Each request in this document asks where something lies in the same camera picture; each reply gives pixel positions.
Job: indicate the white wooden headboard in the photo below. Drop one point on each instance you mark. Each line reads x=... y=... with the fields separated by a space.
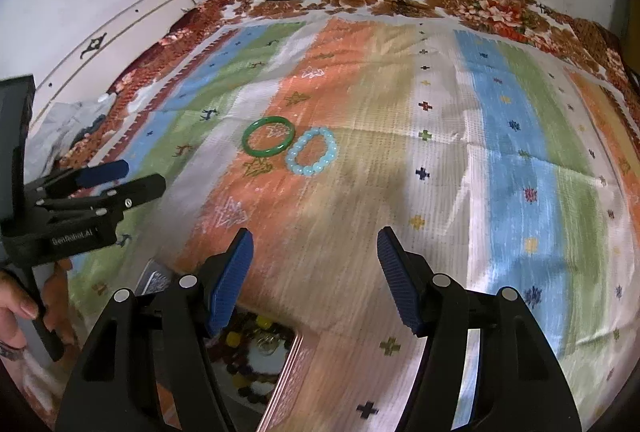
x=91 y=67

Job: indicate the floral brown bedsheet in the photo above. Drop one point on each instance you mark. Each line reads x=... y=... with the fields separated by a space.
x=577 y=41

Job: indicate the striped colourful bed blanket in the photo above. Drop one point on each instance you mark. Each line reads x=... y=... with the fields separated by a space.
x=501 y=165

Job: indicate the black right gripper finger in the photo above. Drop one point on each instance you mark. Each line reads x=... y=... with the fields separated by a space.
x=119 y=198

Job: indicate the person's left hand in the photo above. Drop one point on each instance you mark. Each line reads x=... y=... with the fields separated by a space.
x=16 y=304

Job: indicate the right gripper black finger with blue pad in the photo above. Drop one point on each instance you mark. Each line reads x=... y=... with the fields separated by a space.
x=113 y=386
x=520 y=385

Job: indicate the crumpled grey cloth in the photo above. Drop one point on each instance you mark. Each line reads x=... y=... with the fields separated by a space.
x=62 y=127

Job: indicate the rectangular metal tin box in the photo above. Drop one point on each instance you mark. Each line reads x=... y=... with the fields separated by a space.
x=260 y=366

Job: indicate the green jade bangle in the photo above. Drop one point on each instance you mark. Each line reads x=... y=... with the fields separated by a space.
x=268 y=136

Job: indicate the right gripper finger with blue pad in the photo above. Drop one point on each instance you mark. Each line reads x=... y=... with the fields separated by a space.
x=63 y=183

